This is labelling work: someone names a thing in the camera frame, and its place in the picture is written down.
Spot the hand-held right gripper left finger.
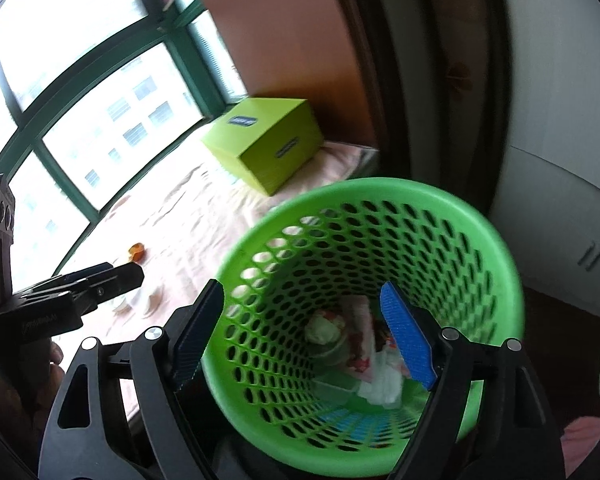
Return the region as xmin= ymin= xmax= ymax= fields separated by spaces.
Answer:
xmin=37 ymin=278 xmax=226 ymax=480

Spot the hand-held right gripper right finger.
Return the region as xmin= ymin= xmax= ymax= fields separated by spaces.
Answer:
xmin=379 ymin=281 xmax=567 ymax=480

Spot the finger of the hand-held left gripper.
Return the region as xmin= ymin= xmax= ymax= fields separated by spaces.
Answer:
xmin=55 ymin=263 xmax=146 ymax=312
xmin=55 ymin=261 xmax=115 ymax=284

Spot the white paper piece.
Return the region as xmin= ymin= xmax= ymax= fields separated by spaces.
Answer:
xmin=357 ymin=347 xmax=407 ymax=407

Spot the pink snack packet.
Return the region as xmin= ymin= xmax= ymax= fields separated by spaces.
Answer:
xmin=337 ymin=294 xmax=417 ymax=377

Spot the paper wad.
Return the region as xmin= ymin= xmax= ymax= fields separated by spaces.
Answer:
xmin=305 ymin=310 xmax=349 ymax=347

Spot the clear rectangular plastic container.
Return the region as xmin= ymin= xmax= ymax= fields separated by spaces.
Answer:
xmin=311 ymin=375 xmax=362 ymax=403

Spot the green perforated plastic basket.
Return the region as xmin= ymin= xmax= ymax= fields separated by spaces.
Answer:
xmin=200 ymin=177 xmax=526 ymax=466

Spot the person's left hand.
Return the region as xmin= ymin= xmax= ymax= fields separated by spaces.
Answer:
xmin=30 ymin=342 xmax=68 ymax=411

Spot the pink printed blanket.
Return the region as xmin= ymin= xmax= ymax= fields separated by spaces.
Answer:
xmin=55 ymin=141 xmax=381 ymax=413

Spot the green cardboard box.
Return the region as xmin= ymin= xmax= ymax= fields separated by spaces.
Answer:
xmin=201 ymin=97 xmax=326 ymax=197

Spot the pink cloth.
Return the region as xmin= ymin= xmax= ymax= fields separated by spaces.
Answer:
xmin=560 ymin=414 xmax=600 ymax=480

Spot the white cabinet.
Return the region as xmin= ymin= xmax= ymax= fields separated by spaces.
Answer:
xmin=489 ymin=0 xmax=600 ymax=319

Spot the brown wooden wardrobe panel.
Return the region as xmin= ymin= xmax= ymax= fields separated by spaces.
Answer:
xmin=180 ymin=0 xmax=512 ymax=211

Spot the green window frame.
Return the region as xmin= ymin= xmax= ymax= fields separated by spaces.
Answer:
xmin=0 ymin=0 xmax=251 ymax=283

